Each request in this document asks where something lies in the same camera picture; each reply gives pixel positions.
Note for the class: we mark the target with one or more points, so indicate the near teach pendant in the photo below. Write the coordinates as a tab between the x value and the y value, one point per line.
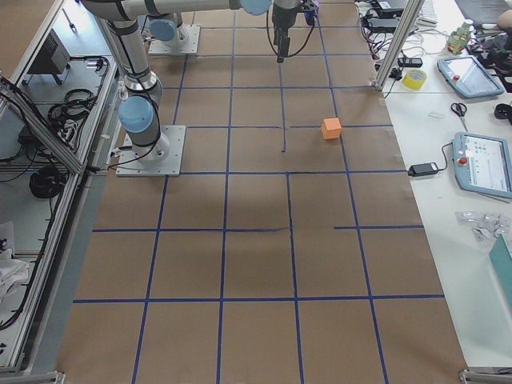
482	164

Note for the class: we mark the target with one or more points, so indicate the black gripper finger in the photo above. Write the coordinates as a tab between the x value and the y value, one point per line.
283	44

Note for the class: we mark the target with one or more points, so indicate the far teach pendant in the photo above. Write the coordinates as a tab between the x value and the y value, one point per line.
468	77

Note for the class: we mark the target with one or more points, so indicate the orange foam cube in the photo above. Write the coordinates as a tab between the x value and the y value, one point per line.
331	128

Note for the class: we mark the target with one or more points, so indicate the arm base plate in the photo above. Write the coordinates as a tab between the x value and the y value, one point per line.
164	159
190	47

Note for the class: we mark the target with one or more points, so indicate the black power adapter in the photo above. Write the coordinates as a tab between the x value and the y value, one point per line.
423	169

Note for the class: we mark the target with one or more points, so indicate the teach pendant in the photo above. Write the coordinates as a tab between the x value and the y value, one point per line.
482	164
468	77

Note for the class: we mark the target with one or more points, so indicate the bag of small parts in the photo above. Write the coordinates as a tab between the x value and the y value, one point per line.
484	225

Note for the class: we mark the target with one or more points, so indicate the black handled scissors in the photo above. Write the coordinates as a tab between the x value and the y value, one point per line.
460	110

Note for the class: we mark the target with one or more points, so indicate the brown paper mat blue grid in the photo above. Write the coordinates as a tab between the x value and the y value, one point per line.
276	256

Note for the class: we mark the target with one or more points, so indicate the aluminium frame post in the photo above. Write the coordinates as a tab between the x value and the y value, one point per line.
407	20

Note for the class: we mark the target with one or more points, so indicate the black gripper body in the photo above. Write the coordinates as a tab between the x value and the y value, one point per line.
281	17

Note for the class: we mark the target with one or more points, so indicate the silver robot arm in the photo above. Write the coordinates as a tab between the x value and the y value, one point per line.
139	114
168	28

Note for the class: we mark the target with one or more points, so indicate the yellow tape roll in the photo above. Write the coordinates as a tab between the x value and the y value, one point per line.
414	79

